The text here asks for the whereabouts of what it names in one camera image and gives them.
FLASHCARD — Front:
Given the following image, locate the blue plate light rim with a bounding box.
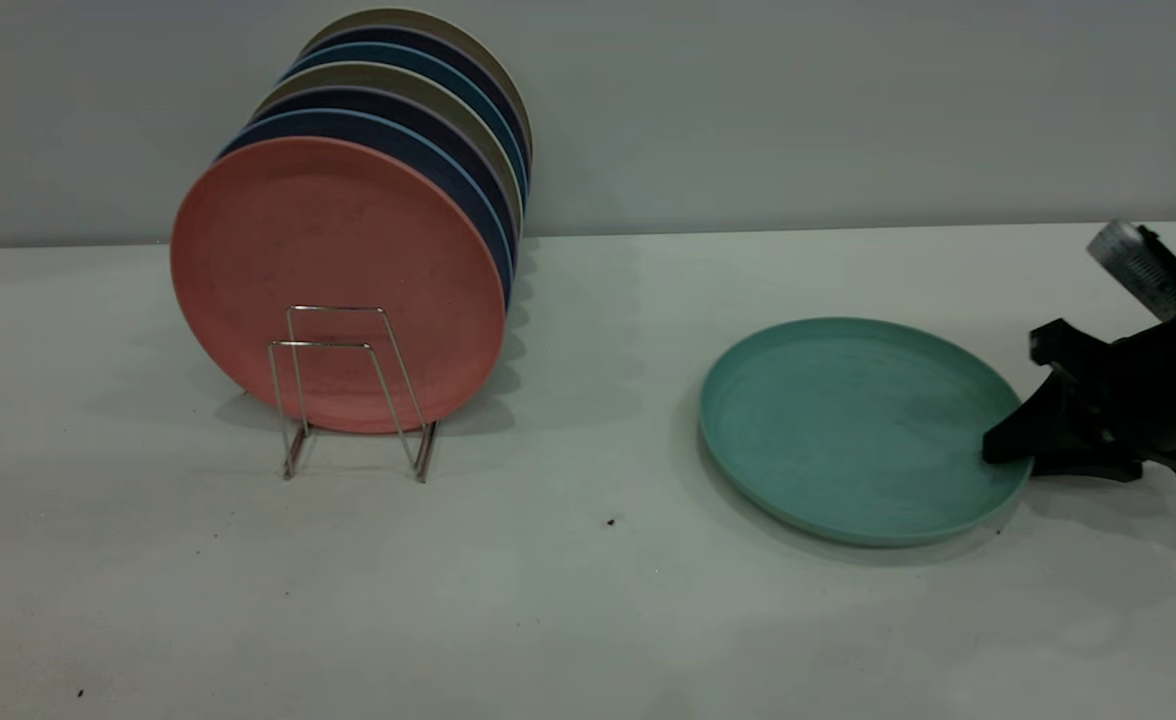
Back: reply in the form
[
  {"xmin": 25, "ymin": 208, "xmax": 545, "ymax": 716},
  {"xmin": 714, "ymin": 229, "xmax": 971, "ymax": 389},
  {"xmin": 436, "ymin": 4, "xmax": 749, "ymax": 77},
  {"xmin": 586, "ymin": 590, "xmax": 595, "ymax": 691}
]
[{"xmin": 216, "ymin": 108, "xmax": 515, "ymax": 311}]

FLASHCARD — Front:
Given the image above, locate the metal wire plate rack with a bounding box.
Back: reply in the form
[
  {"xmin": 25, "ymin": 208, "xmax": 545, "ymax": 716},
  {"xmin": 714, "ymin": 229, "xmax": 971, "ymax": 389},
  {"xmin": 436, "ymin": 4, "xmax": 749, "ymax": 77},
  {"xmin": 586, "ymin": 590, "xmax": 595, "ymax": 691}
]
[{"xmin": 268, "ymin": 306, "xmax": 439, "ymax": 484}]

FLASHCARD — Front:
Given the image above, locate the green round plate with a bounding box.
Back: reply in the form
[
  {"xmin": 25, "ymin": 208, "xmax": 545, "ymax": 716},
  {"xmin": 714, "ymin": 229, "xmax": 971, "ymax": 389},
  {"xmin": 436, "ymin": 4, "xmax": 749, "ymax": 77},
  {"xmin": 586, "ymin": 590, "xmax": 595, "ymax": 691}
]
[{"xmin": 699, "ymin": 317, "xmax": 1035, "ymax": 548}]

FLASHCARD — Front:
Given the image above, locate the navy plate lavender rim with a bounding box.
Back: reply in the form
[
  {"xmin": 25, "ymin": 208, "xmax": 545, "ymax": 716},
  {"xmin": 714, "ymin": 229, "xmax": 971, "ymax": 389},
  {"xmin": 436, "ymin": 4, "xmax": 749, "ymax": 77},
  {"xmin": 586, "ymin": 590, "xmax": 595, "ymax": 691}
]
[
  {"xmin": 298, "ymin": 26, "xmax": 532, "ymax": 166},
  {"xmin": 251, "ymin": 85, "xmax": 521, "ymax": 266}
]

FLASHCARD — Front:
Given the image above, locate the teal blue round plate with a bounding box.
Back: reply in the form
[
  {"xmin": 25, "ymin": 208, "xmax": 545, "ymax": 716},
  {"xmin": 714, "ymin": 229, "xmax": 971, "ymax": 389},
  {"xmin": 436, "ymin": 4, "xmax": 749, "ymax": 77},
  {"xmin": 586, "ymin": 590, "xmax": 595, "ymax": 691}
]
[{"xmin": 281, "ymin": 42, "xmax": 530, "ymax": 201}]

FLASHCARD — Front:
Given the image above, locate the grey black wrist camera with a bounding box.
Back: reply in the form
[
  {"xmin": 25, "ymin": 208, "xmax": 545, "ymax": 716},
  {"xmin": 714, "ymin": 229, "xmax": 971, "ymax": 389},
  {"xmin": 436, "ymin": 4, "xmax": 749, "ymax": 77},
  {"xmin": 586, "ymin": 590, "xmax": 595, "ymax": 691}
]
[{"xmin": 1087, "ymin": 220, "xmax": 1176, "ymax": 322}]

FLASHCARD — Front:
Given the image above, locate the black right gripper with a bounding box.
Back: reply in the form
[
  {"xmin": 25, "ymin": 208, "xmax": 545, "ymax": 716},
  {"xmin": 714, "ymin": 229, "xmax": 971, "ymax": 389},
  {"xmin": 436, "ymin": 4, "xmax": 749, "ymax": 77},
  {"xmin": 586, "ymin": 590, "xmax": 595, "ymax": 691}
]
[{"xmin": 981, "ymin": 305, "xmax": 1176, "ymax": 491}]

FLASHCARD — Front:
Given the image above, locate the beige round plate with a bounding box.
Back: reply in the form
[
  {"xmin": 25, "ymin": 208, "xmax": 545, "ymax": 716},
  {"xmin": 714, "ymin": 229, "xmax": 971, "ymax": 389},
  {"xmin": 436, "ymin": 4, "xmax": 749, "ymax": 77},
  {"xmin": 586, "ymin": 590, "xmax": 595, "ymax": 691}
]
[
  {"xmin": 253, "ymin": 62, "xmax": 526, "ymax": 241},
  {"xmin": 301, "ymin": 8, "xmax": 534, "ymax": 161}
]

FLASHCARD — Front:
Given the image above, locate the pink round plate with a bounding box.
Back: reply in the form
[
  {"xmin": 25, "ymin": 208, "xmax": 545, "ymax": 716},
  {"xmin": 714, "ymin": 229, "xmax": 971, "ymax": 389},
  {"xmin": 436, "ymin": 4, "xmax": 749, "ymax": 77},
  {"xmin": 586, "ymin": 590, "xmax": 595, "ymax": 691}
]
[{"xmin": 170, "ymin": 137, "xmax": 507, "ymax": 435}]

